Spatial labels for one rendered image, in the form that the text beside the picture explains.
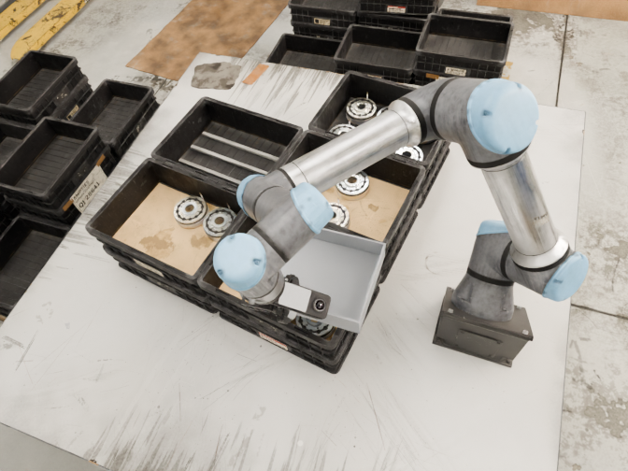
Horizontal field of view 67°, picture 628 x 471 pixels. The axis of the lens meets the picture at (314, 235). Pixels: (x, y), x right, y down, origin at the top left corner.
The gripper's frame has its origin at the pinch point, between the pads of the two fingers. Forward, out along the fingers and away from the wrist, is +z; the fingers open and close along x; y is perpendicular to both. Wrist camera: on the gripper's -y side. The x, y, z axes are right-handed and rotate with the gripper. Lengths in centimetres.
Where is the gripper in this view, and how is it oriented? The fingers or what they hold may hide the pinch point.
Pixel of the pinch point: (296, 307)
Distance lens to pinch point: 100.2
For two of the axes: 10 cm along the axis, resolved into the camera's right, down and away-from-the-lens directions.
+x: -2.4, 9.3, -2.9
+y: -9.6, -1.8, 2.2
